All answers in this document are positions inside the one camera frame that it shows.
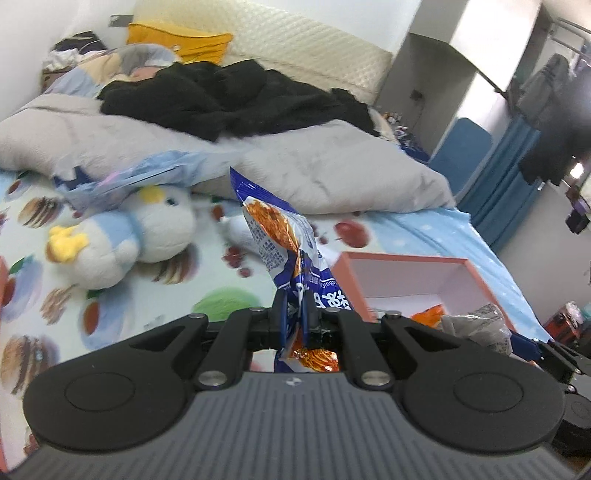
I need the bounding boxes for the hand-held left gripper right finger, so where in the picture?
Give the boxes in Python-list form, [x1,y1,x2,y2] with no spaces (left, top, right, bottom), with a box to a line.
[300,295,467,389]

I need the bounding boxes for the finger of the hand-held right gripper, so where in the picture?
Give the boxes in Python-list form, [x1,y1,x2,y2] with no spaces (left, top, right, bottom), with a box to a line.
[510,333,585,385]

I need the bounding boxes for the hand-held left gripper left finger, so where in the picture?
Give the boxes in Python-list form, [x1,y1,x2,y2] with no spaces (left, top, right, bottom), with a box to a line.
[124,291,289,391]

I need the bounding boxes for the white snack packet with barcode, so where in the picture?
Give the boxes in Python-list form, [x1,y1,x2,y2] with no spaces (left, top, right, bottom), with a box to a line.
[441,304,514,356]

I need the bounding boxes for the blue white snack packet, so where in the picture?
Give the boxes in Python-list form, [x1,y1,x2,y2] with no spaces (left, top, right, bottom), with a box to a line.
[229,167,354,374]

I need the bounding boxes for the orange snack packet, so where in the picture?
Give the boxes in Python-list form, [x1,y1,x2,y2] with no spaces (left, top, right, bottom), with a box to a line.
[409,305,451,329]

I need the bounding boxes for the pink cardboard box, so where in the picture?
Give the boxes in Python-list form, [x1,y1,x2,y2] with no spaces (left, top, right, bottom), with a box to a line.
[331,251,516,334]

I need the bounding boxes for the red storage box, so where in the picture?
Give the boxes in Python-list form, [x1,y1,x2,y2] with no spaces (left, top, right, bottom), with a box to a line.
[551,311,578,343]

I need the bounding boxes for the white plastic bag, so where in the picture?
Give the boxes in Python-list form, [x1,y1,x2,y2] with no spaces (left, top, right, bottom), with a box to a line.
[563,301,591,325]

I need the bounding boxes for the fruit printed blanket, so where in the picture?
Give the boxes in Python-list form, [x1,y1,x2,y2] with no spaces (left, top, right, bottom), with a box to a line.
[0,168,384,435]

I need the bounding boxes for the dark purple bag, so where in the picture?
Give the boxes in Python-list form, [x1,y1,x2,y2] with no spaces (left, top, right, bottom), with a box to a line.
[567,194,591,235]

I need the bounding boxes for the grey duvet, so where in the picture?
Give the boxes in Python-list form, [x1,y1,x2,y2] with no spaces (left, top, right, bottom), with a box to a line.
[0,95,458,216]

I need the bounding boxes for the white blue plush toy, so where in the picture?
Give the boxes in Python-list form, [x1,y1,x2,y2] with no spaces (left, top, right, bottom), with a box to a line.
[46,185,197,291]

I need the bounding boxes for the blue curtain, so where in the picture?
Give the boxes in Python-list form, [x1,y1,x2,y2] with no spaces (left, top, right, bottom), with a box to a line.
[459,115,542,254]

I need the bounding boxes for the light blue plastic bag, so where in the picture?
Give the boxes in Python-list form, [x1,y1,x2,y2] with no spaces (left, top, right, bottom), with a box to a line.
[53,150,232,211]

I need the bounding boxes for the blue chair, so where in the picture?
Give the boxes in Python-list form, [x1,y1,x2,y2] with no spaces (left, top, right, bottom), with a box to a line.
[429,117,493,195]

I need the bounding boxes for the grey white pillow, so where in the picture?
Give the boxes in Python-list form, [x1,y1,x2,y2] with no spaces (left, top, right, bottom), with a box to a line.
[367,107,394,137]

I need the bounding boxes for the row of small bottles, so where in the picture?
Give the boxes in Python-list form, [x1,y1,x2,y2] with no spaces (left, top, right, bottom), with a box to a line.
[385,111,424,144]

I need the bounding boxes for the hanging dark clothes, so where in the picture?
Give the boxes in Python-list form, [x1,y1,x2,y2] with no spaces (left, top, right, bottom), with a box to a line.
[515,53,591,185]

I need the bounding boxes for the black clothing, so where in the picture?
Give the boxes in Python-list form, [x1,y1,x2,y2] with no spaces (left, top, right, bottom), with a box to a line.
[98,60,382,142]

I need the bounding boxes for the cream padded headboard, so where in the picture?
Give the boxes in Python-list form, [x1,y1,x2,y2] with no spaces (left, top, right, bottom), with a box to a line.
[131,0,394,105]

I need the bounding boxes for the yellow pillow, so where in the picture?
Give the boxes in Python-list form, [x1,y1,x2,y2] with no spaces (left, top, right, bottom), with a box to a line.
[127,21,233,64]

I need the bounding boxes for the white cabinet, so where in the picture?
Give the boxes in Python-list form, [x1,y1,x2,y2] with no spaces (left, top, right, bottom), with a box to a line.
[374,0,555,158]

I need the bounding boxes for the cartoon printed blanket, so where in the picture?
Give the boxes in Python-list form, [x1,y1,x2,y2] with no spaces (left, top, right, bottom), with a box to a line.
[41,44,179,100]

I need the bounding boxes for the pile of clothes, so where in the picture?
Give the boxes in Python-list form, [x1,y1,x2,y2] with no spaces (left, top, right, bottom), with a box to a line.
[41,31,110,73]

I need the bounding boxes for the metal clothes rail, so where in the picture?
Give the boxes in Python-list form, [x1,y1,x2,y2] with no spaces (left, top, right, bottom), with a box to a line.
[485,16,591,93]

